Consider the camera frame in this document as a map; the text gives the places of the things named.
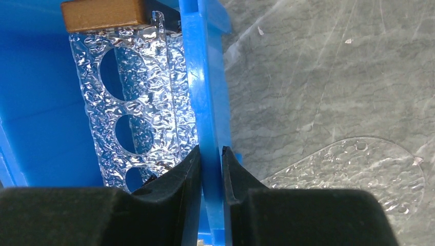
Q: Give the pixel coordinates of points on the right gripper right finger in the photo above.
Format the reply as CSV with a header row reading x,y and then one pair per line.
x,y
257,215

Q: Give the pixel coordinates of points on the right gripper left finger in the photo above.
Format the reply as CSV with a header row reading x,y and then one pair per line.
x,y
164,211

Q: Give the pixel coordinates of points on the blue three-compartment plastic bin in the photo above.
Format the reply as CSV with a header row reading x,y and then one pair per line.
x,y
46,140

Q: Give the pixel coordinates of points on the clear toothbrush holder brown ends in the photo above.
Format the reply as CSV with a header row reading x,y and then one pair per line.
x,y
131,66

